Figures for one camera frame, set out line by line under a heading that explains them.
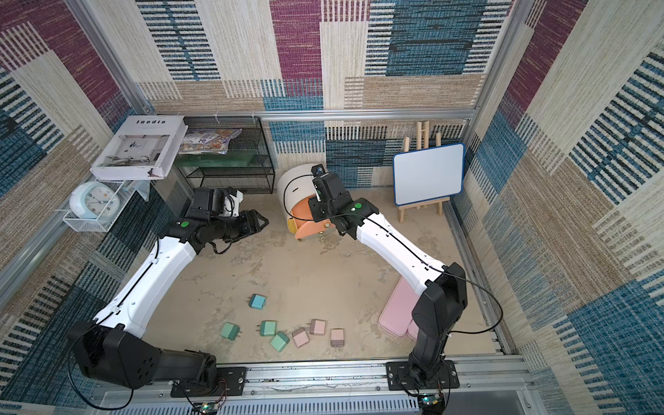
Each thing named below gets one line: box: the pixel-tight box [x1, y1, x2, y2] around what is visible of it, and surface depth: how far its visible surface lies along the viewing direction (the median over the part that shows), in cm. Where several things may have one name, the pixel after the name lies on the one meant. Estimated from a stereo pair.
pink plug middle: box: [309, 319, 326, 336], surface depth 83 cm
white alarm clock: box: [69, 181, 121, 222], surface depth 66 cm
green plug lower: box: [269, 331, 291, 353], surface depth 81 cm
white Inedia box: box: [89, 114, 189, 182], surface depth 77 cm
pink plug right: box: [330, 328, 345, 348], surface depth 81 cm
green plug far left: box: [220, 321, 243, 341], surface depth 83 cm
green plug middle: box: [255, 319, 278, 337], surface depth 83 cm
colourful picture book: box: [178, 127, 243, 155], surface depth 85 cm
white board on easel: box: [392, 121, 466, 224], surface depth 104 cm
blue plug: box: [245, 293, 268, 311], surface depth 89 cm
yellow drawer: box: [287, 217, 298, 235], surface depth 91 cm
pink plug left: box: [291, 327, 310, 348], surface depth 82 cm
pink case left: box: [377, 276, 423, 338], surface depth 84 cm
